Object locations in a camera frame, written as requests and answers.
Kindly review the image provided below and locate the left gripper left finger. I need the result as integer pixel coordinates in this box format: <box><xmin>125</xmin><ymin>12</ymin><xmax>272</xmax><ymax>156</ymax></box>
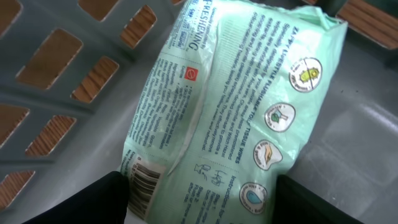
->
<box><xmin>24</xmin><ymin>171</ymin><xmax>129</xmax><ymax>224</ymax></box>

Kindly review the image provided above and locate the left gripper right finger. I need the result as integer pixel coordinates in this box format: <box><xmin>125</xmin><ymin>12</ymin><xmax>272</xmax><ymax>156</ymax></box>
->
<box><xmin>272</xmin><ymin>175</ymin><xmax>362</xmax><ymax>224</ymax></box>

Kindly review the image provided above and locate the mint green wipes pack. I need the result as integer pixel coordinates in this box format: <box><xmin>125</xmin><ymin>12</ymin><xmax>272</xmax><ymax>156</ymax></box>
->
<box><xmin>120</xmin><ymin>0</ymin><xmax>348</xmax><ymax>223</ymax></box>

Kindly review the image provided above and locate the grey plastic mesh basket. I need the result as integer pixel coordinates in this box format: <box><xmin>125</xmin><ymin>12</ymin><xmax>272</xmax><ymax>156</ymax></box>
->
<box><xmin>1</xmin><ymin>1</ymin><xmax>397</xmax><ymax>223</ymax></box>

